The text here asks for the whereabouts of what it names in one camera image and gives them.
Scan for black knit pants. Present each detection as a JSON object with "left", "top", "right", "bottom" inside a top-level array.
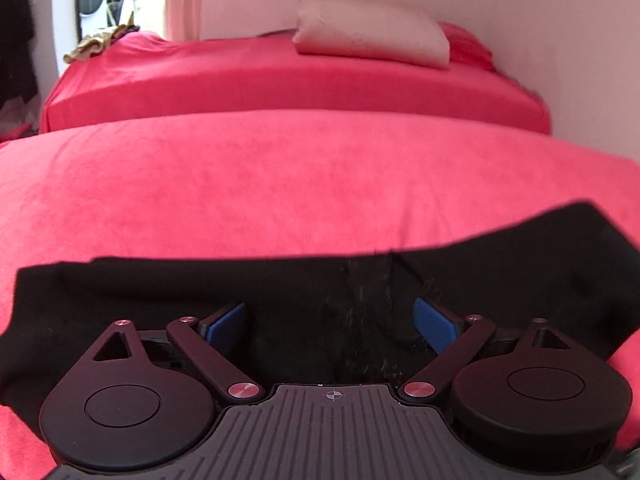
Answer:
[{"left": 1, "top": 203, "right": 639, "bottom": 429}]

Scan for near bed pink cover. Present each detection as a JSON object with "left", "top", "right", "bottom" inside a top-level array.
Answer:
[{"left": 0, "top": 108, "right": 640, "bottom": 480}]

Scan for bed pink cover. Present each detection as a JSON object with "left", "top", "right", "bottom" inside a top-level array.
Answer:
[
  {"left": 40, "top": 23, "right": 552, "bottom": 134},
  {"left": 0, "top": 108, "right": 640, "bottom": 480}
]

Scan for far bed pink cover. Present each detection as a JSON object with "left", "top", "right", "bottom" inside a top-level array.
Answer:
[{"left": 40, "top": 23, "right": 552, "bottom": 134}]

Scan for black hanging coat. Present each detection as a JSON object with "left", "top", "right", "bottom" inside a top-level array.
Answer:
[{"left": 0, "top": 0, "right": 38, "bottom": 106}]

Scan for beige cloth on bed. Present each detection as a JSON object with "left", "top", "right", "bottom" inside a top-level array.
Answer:
[{"left": 63, "top": 24, "right": 140, "bottom": 64}]

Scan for pink curtain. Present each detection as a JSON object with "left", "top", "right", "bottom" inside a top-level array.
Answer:
[{"left": 165, "top": 0, "right": 205, "bottom": 42}]

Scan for pink folded quilt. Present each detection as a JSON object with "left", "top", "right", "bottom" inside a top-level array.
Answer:
[{"left": 293, "top": 0, "right": 450, "bottom": 70}]

